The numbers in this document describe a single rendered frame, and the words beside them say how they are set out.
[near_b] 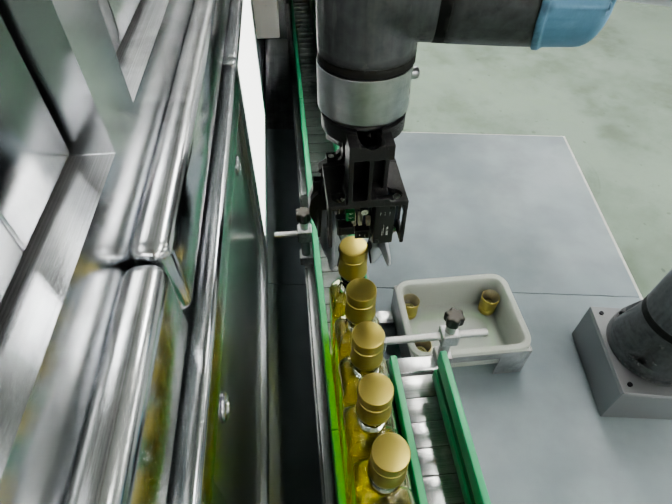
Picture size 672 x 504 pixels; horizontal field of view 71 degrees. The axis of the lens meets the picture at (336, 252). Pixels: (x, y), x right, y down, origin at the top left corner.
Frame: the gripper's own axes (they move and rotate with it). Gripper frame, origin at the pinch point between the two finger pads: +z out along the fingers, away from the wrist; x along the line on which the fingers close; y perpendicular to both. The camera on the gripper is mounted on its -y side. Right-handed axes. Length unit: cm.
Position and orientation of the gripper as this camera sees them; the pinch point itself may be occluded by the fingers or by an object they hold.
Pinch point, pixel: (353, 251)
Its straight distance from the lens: 55.8
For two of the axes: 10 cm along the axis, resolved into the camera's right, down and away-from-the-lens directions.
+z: 0.0, 6.7, 7.4
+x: 9.9, -0.8, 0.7
